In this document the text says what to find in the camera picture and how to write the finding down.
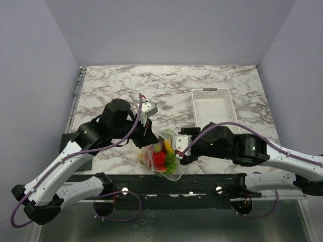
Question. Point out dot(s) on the white plastic basket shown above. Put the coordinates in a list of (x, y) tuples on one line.
[(212, 105)]

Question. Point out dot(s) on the red watermelon slice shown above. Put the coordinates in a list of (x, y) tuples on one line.
[(146, 158)]

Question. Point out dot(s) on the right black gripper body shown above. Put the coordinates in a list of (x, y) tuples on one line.
[(200, 148)]

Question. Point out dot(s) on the metal table edge strip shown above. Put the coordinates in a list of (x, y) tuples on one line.
[(76, 97)]

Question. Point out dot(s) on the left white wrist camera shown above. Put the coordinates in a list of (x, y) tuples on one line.
[(148, 109)]

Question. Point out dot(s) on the clear zip top bag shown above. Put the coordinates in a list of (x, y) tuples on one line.
[(162, 135)]

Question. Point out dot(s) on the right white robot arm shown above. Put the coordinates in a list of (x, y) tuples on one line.
[(245, 147)]

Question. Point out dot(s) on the yellow bell pepper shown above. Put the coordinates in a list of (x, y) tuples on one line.
[(168, 147)]

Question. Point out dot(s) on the green grape bunch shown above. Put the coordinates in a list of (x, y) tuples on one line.
[(171, 163)]

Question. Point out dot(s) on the black mounting rail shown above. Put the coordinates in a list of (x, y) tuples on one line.
[(191, 191)]

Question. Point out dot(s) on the aluminium extrusion rail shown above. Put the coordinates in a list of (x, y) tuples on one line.
[(283, 194)]

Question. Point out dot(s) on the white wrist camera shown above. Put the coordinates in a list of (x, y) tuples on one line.
[(148, 109), (179, 145)]

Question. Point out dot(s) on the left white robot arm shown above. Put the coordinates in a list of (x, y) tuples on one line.
[(45, 196)]

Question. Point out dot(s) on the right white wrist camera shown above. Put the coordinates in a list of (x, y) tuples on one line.
[(179, 145)]

